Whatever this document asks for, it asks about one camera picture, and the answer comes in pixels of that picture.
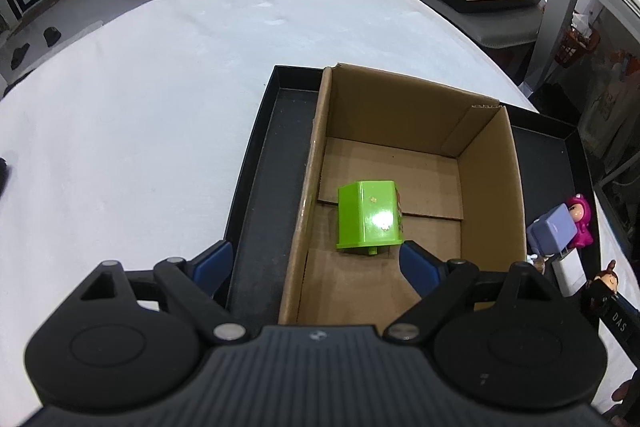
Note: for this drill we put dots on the white printed cloth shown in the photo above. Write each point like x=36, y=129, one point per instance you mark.
x=610, y=107

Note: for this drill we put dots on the shallow black tray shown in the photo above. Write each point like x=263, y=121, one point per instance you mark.
x=270, y=187

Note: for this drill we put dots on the white charger plug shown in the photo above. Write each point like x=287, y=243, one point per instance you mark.
x=567, y=272

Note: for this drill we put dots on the purple cube toy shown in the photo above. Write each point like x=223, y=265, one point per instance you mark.
x=552, y=229

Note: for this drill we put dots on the grey side table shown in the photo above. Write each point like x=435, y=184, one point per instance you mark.
x=500, y=29

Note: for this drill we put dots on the black shoe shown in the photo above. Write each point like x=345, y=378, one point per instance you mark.
x=52, y=36
x=20, y=57

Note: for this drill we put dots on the grey metal desk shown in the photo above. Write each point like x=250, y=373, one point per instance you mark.
x=555, y=22

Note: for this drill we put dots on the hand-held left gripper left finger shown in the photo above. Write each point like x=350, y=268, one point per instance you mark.
x=212, y=264

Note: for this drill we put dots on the green toy box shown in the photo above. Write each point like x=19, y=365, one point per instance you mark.
x=367, y=214

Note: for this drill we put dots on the brown-haired girl figure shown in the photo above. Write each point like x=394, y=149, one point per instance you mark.
x=607, y=279

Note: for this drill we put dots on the person's right hand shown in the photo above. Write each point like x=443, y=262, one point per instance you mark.
x=624, y=397

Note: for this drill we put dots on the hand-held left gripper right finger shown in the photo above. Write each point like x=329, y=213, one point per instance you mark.
x=415, y=267

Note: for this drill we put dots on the cardboard box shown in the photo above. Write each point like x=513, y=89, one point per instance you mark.
x=380, y=107

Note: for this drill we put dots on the orange basket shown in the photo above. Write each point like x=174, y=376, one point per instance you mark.
x=577, y=47

